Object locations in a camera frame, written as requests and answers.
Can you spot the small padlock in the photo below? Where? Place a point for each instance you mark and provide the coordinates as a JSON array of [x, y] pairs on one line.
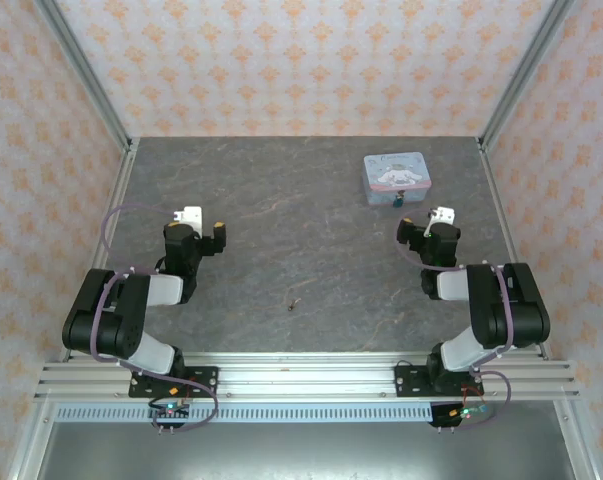
[[398, 200]]

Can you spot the blue cartoon tin box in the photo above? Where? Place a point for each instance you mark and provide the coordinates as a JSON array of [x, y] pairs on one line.
[[396, 172]]

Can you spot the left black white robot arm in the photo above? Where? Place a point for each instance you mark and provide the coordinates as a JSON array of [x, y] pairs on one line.
[[111, 310]]

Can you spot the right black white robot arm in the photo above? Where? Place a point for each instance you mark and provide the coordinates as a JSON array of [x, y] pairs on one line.
[[501, 310]]

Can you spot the circuit board with leds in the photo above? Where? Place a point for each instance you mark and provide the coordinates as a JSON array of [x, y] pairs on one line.
[[467, 412], [170, 411]]

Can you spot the grey metal sheet panel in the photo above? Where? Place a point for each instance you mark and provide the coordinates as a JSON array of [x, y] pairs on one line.
[[301, 452]]

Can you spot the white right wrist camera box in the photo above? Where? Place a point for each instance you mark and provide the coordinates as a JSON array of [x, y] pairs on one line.
[[443, 215]]

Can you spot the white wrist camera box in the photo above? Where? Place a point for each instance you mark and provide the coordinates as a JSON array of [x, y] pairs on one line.
[[191, 217], [443, 215]]

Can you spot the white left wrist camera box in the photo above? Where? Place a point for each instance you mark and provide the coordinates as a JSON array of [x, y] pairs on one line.
[[191, 217]]

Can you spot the aluminium side rail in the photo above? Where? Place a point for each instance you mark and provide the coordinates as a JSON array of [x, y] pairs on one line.
[[497, 200], [122, 180]]

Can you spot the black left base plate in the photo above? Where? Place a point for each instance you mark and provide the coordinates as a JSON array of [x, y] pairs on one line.
[[203, 380]]

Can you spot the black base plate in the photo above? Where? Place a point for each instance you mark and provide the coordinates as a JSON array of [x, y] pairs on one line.
[[203, 380], [411, 380]]

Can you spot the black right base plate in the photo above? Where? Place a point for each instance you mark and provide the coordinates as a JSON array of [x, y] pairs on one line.
[[411, 380]]

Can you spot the aluminium rail beam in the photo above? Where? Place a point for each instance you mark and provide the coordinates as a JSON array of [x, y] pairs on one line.
[[306, 380]]

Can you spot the aluminium corner post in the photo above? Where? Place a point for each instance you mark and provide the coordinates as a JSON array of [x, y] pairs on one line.
[[521, 75], [88, 75]]

